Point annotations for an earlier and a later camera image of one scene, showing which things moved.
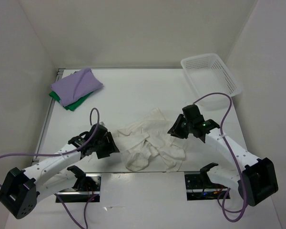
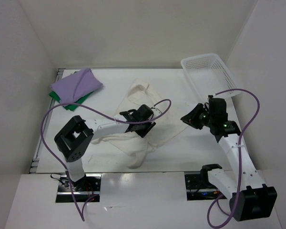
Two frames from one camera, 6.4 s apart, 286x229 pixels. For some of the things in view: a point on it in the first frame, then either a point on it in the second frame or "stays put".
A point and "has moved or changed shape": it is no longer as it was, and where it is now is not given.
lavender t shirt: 76,85 stays put
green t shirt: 71,106 stays put
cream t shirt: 144,140 has moved or changed shape
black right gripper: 175,130 → 191,117
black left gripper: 111,146 → 149,126
